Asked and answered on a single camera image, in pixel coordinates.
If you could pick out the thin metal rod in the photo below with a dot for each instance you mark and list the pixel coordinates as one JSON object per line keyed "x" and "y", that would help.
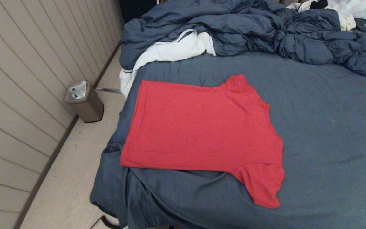
{"x": 108, "y": 90}

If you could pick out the red t-shirt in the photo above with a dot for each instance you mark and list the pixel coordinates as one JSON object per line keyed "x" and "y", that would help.
{"x": 202, "y": 127}

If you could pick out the brown trash bin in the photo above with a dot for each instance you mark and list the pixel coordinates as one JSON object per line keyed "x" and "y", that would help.
{"x": 89, "y": 109}

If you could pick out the dark furniture panel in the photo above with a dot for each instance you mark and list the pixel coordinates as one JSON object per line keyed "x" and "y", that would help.
{"x": 135, "y": 8}

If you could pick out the small black garment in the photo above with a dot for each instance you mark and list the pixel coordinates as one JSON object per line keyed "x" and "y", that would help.
{"x": 319, "y": 3}

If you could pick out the dark rounded metal frame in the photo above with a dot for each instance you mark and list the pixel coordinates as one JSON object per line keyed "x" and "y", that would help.
{"x": 106, "y": 223}

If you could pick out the crumpled blue duvet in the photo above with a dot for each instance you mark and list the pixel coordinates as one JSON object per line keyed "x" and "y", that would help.
{"x": 249, "y": 28}

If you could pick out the white cloth with dark stripe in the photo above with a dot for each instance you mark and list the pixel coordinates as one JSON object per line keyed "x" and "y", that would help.
{"x": 176, "y": 47}

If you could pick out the white crumpled garment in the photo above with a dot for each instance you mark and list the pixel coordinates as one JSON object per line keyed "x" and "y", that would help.
{"x": 361, "y": 8}

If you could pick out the white plastic bin bag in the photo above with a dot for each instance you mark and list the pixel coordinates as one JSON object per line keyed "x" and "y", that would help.
{"x": 78, "y": 90}

